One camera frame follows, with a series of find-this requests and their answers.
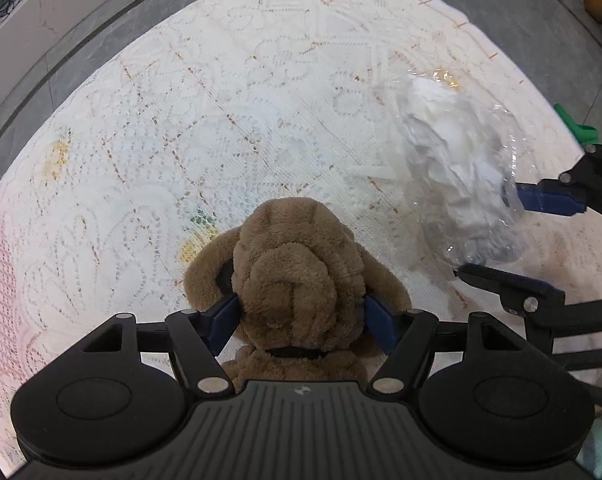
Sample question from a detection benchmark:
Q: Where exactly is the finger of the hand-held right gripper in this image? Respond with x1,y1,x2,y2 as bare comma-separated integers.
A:
501,143,602,217
453,262,602,377

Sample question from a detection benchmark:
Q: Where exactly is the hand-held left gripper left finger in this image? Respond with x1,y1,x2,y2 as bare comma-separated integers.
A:
81,292,243,399

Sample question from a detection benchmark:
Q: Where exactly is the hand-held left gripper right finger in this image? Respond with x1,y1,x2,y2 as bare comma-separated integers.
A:
362,295,524,397

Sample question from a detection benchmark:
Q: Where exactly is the brown plush dog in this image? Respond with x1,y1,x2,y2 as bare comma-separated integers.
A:
183,197,413,394

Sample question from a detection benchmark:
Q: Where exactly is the white plush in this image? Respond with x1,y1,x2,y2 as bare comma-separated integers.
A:
380,71,530,267

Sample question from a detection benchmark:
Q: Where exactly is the green plastic toy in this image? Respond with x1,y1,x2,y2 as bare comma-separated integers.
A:
553,103,602,147

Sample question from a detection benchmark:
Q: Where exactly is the white lace blanket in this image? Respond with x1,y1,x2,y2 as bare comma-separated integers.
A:
0,0,602,477

